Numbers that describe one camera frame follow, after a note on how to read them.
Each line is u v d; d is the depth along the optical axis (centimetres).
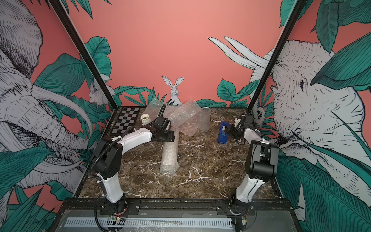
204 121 102
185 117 112
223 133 98
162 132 79
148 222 70
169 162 82
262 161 50
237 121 90
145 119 91
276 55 87
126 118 110
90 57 91
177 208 75
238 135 82
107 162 49
